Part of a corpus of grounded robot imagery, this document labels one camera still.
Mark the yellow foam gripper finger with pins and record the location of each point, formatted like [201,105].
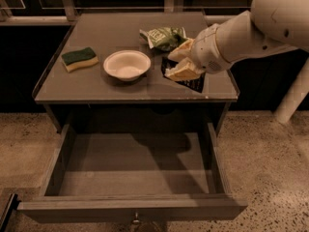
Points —
[181,52]
[185,70]

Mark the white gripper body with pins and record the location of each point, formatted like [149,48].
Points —
[207,52]

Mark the black rxbar chocolate wrapper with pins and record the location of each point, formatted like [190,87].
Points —
[195,84]

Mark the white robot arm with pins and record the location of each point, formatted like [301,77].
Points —
[269,27]

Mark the grey cabinet with counter top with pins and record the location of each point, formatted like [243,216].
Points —
[109,33]

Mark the open grey top drawer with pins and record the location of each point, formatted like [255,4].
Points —
[107,177]

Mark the green chip bag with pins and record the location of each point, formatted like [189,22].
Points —
[164,38]

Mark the white paper bowl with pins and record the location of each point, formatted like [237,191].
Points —
[127,65]

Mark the green and yellow sponge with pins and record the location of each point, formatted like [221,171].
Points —
[78,59]

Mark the black bar at left edge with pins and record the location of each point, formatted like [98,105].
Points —
[11,206]

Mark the metal railing frame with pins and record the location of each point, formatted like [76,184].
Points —
[96,4]

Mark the metal drawer handle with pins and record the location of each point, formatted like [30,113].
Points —
[136,219]

